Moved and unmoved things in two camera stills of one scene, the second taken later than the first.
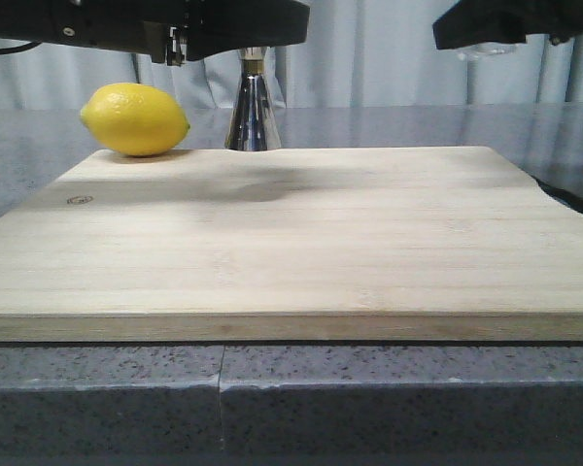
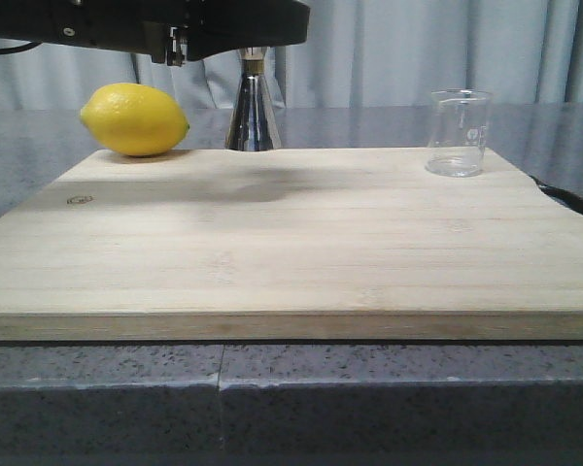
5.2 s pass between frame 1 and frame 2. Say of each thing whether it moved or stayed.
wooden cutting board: stayed
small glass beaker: moved
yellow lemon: stayed
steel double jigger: stayed
